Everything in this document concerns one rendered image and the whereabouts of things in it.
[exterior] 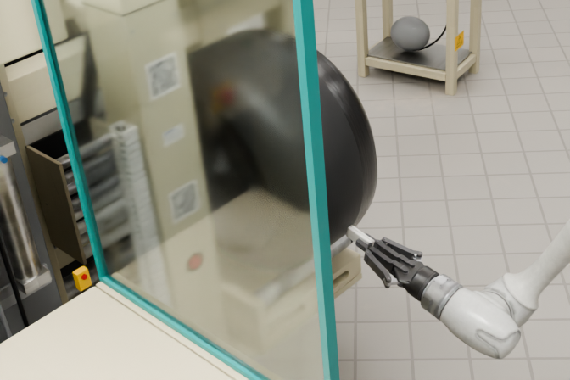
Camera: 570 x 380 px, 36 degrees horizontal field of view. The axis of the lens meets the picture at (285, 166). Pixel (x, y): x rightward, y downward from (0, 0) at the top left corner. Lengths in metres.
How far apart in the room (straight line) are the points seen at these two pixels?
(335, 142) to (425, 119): 2.78
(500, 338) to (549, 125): 2.82
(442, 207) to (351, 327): 0.87
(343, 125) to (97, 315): 0.70
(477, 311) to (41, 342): 0.89
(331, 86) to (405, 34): 3.06
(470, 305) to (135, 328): 0.75
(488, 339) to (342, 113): 0.56
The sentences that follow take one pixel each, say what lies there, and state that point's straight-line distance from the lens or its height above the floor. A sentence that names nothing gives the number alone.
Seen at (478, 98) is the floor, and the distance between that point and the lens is 4.84.
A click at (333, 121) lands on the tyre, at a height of 1.32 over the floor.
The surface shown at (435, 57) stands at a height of 0.13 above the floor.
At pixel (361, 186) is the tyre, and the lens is 1.95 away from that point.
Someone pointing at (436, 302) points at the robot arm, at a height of 0.98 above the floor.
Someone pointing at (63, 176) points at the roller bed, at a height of 1.17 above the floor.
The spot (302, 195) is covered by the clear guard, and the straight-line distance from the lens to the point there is 1.02.
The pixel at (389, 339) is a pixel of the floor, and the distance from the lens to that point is 3.26.
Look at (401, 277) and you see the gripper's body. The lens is 1.95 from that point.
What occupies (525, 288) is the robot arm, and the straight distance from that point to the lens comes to 2.00.
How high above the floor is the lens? 2.21
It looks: 31 degrees down
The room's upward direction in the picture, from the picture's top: 6 degrees counter-clockwise
